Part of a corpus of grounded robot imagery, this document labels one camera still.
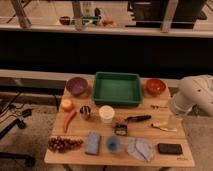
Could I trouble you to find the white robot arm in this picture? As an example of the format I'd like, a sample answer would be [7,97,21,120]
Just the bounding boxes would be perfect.
[169,75,213,116]

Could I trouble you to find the green plastic tray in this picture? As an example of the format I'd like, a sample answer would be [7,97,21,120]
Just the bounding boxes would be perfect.
[92,72,143,106]

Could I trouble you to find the white cup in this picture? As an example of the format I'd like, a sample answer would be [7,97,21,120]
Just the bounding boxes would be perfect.
[99,105,115,124]

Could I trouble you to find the purple bowl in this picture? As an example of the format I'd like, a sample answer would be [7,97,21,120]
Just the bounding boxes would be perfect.
[66,77,88,96]

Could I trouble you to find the yellow-red apple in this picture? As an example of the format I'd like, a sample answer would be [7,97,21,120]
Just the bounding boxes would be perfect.
[61,99,73,112]

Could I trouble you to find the orange carrot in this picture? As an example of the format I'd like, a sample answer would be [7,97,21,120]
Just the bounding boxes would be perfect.
[63,109,76,133]

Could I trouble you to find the orange-red bowl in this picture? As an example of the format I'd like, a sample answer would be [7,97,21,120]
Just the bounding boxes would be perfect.
[145,78,166,96]

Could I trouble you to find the small metal key item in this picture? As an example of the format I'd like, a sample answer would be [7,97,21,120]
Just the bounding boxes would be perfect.
[150,105,168,110]

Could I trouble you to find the blue sponge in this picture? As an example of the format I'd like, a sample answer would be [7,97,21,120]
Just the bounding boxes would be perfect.
[85,132,101,155]

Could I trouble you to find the red object on shelf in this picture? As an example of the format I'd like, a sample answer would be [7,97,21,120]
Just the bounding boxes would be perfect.
[101,20,114,27]

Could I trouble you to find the green object on shelf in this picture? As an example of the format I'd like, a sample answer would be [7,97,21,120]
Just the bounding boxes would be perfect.
[70,16,100,26]

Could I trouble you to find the grey-blue folded cloth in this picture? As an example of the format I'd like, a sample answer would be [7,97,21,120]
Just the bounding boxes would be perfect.
[126,137,153,162]

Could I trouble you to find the bunch of red grapes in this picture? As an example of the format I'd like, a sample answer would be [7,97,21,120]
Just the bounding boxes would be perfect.
[48,136,83,153]

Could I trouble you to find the red bowl on shelf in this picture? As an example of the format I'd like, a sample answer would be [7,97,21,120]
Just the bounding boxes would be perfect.
[59,16,70,25]

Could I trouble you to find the black rectangular case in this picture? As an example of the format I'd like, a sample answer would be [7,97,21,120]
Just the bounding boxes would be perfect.
[157,143,183,155]

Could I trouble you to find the black cables on floor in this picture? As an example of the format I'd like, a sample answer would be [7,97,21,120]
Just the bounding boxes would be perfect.
[0,92,34,141]

